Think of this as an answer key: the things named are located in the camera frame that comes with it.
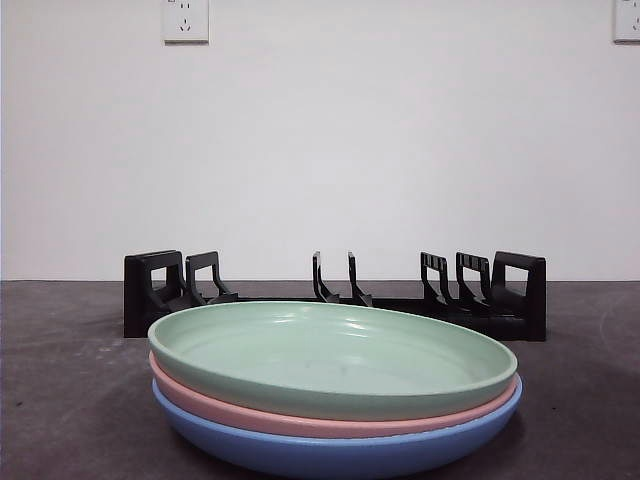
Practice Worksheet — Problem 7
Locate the pink plate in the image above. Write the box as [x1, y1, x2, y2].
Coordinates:
[149, 352, 521, 440]

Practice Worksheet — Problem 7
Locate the pale green plate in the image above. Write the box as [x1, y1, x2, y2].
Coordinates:
[147, 300, 519, 422]

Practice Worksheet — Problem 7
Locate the black plastic plate rack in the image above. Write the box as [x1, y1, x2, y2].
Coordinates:
[122, 249, 547, 343]

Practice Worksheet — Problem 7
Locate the white wall socket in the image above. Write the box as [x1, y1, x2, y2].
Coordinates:
[613, 0, 640, 43]
[162, 0, 210, 44]

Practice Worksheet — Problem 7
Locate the blue plate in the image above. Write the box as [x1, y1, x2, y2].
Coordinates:
[151, 377, 524, 474]

